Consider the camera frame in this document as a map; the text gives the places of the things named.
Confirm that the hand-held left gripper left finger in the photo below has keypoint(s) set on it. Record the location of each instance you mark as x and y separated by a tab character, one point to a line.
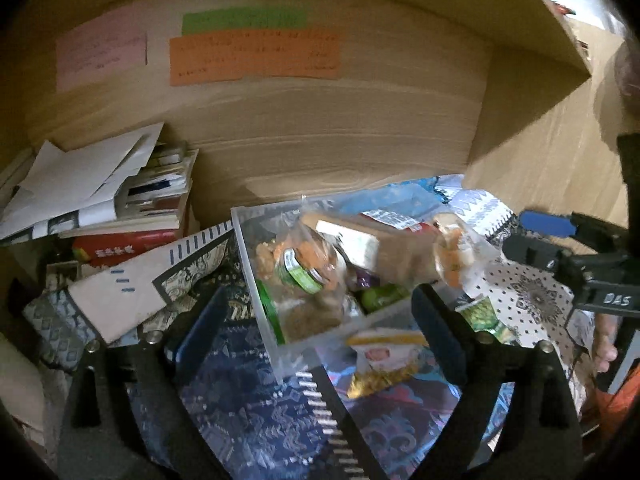
200	330

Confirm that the yellow white snack packet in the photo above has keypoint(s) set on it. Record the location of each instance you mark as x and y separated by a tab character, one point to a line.
385	355

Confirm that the flat green packet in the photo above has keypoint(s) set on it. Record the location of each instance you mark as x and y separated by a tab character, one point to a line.
269	307

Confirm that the stack of books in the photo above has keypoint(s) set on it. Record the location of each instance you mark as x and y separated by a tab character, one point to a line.
125	252

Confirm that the tan bar packet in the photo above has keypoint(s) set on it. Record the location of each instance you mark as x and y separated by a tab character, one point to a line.
390	255

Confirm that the blue foil packet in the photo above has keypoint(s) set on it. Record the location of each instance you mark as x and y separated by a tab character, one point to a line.
405	197

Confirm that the small green snack packet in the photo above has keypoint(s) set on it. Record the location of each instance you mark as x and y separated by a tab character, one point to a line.
482	316

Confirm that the purple white packet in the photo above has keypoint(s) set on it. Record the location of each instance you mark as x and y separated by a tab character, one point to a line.
362	278

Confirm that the pink sticky note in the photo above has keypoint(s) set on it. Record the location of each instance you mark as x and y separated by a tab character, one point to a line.
100	50

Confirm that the clear plastic bin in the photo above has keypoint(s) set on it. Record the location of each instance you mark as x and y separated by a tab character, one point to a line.
245	240

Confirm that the green sticky note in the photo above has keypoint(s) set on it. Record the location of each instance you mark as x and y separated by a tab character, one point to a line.
245	20

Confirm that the small orange snack packet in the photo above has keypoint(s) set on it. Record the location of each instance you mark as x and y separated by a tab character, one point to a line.
452	255

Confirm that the orange sticky note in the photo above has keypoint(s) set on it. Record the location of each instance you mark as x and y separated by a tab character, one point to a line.
255	57

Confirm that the person's right hand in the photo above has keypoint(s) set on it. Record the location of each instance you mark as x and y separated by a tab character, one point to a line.
606	345

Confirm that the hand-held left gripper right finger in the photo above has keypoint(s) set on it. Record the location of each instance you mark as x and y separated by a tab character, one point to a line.
440	332

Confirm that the orange garment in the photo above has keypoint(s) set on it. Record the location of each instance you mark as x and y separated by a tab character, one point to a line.
615	410

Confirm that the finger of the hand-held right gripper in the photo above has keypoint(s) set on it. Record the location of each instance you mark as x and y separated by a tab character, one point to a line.
545	222
535	252

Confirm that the clear bag of crackers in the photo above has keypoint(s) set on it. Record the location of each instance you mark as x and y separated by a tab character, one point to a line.
320	255

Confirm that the white papers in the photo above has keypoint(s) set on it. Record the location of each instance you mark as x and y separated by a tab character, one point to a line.
75	180

